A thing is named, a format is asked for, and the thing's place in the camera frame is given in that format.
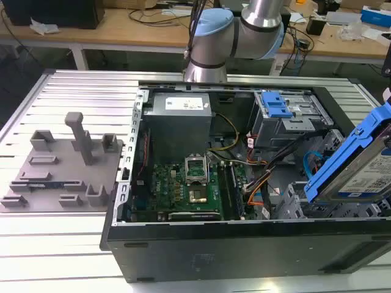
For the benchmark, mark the hard disk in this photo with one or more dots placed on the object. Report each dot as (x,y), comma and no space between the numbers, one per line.
(360,164)

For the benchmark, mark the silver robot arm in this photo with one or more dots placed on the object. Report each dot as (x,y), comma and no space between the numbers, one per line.
(214,45)

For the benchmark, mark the metal disk bay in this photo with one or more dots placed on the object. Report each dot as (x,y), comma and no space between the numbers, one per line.
(290,201)

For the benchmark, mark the clear plastic bag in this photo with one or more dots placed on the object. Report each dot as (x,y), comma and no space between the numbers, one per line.
(352,30)

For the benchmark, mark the blue cardboard box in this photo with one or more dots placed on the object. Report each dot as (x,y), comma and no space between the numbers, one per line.
(377,13)

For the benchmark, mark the grey flat box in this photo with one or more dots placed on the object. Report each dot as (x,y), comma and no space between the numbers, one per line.
(343,18)

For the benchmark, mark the small black device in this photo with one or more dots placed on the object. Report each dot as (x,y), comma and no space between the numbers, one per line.
(316,25)

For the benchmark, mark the blue drive cage latch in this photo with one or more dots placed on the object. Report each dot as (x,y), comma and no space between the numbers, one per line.
(276,105)

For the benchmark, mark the grey metal drive cage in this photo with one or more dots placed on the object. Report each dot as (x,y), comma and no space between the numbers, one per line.
(272,131)

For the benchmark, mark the black RAM stick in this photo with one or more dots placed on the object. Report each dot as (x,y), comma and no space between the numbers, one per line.
(236,192)

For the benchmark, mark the grey power supply unit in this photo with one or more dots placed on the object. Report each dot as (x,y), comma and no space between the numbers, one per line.
(177,128)

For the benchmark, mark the CPU socket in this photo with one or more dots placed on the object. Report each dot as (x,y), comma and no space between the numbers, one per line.
(198,196)

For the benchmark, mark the black graphics card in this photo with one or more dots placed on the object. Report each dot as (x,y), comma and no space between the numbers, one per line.
(192,216)

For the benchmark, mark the green motherboard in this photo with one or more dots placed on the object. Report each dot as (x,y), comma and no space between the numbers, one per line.
(171,189)

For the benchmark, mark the black open PC case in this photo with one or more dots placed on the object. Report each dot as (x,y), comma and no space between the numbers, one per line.
(214,253)

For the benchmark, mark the wooden workbench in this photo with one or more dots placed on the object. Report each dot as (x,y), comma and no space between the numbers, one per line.
(122,36)

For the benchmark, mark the large black box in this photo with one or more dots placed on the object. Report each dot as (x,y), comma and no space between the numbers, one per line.
(61,13)

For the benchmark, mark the grey parts rack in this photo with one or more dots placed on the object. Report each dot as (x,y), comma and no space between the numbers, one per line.
(61,171)

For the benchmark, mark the crumpled white plastic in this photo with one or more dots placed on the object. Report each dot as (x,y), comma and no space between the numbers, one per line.
(42,27)

